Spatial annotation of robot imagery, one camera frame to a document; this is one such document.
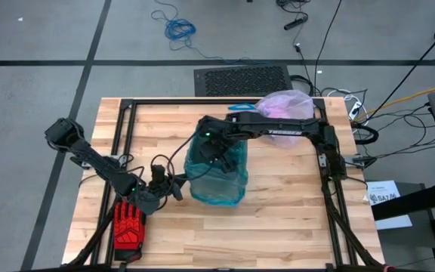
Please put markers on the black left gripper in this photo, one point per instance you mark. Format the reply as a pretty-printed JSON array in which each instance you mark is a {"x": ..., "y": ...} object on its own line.
[{"x": 161, "y": 185}]

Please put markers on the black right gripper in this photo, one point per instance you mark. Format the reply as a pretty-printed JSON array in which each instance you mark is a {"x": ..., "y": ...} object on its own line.
[{"x": 211, "y": 145}]

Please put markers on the teal plastic trash bag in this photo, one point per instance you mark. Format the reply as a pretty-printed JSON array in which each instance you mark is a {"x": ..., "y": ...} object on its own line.
[{"x": 217, "y": 181}]

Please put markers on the pink translucent plastic bag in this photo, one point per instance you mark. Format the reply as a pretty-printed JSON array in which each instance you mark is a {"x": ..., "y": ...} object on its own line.
[{"x": 289, "y": 106}]

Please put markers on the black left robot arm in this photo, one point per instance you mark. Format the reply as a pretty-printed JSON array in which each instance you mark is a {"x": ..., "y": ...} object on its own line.
[{"x": 96, "y": 166}]

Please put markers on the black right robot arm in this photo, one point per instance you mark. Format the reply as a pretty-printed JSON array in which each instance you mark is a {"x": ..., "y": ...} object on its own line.
[{"x": 289, "y": 130}]

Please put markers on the red black work glove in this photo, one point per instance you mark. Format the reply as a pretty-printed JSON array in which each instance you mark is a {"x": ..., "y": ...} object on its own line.
[{"x": 128, "y": 232}]

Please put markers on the black perforated metal panel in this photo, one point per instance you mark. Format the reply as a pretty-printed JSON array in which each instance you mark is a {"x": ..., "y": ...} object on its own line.
[{"x": 240, "y": 81}]

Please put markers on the white power strip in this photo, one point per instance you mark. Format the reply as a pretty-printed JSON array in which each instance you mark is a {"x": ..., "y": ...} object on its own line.
[{"x": 354, "y": 110}]

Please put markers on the black power adapter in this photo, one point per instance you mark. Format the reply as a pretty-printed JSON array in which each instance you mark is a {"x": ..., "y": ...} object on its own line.
[{"x": 296, "y": 23}]

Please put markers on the white printed paper sheet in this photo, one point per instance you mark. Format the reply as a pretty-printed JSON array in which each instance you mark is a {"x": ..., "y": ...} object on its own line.
[{"x": 391, "y": 187}]

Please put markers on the black beam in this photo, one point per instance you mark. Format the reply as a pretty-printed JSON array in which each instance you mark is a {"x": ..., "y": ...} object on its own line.
[{"x": 410, "y": 204}]

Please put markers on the grey side table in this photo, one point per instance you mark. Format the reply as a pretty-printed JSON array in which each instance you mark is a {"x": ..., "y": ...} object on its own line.
[{"x": 410, "y": 245}]

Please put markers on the black aluminium table frame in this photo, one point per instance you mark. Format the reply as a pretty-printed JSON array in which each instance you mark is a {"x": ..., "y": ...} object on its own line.
[{"x": 125, "y": 104}]

